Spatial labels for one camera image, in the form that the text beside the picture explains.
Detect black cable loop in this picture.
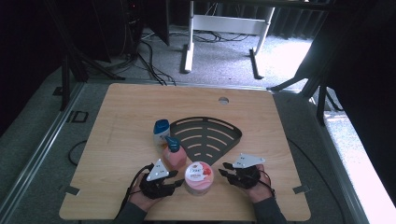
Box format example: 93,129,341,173
67,139,88,167

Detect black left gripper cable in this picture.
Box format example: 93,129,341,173
120,163,155,213

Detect pink cream jar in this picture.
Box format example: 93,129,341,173
184,161,215,196

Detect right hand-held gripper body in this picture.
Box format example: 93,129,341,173
230,152,266,190

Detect cables under white desk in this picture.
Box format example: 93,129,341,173
192,30,250,44

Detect white shampoo bottle blue cap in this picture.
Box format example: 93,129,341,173
152,119,171,147

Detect black metal stand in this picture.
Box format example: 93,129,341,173
43,0,125,111
267,62,344,126

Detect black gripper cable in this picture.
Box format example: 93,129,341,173
258,173,276,199
120,163,155,213

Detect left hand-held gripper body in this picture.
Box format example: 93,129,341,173
138,158,176,200

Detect aluminium floor rail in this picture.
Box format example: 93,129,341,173
0,82,86,216
306,92,372,224

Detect black floor cables bundle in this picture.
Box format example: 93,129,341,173
136,31,177,87

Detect white desk frame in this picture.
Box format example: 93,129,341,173
180,0,276,80

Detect black floor bracket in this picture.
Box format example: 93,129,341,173
65,110,90,124

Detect pink pump bottle blue head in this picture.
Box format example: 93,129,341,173
163,135,188,171

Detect person's left hand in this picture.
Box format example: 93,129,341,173
129,173,163,213

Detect dark grey corner shelf rack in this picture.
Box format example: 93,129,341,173
169,116,243,166

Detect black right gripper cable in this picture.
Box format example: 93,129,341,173
258,173,276,199

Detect person's right hand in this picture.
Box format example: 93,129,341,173
246,164,275,203

